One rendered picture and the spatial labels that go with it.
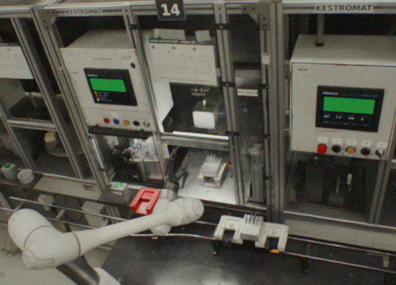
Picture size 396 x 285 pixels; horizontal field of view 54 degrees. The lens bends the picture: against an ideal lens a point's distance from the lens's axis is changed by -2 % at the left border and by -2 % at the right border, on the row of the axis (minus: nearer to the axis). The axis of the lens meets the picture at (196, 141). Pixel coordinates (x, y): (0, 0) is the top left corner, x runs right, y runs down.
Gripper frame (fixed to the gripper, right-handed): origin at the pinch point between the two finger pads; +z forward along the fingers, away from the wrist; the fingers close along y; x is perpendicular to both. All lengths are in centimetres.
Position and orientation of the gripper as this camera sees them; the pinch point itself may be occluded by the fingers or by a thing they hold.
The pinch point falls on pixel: (180, 157)
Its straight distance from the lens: 201.7
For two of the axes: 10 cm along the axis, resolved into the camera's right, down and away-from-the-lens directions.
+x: -7.2, 2.5, 6.4
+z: 2.2, -8.1, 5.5
